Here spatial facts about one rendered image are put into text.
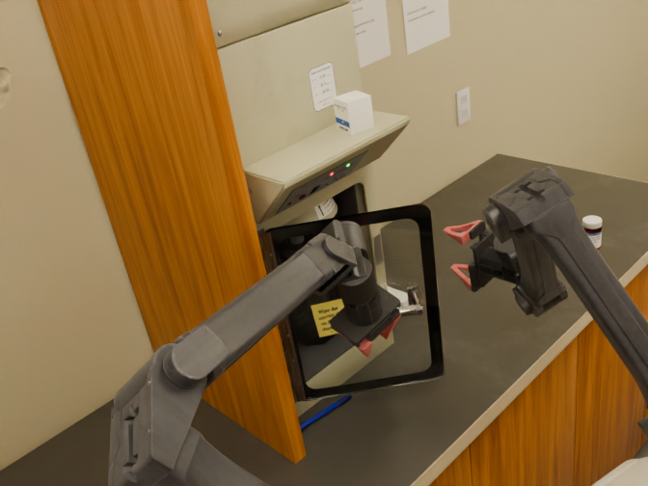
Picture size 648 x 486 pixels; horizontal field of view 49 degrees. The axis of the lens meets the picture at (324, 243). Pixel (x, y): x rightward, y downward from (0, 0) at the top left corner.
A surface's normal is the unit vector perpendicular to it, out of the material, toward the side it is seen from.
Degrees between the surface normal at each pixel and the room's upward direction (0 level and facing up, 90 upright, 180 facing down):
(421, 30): 90
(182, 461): 49
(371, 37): 90
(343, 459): 0
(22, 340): 90
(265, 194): 90
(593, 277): 59
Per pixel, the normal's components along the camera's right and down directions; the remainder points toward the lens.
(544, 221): -0.11, 0.01
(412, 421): -0.14, -0.86
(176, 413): 0.63, -0.60
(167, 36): -0.70, 0.44
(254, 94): 0.70, 0.26
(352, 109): 0.49, 0.36
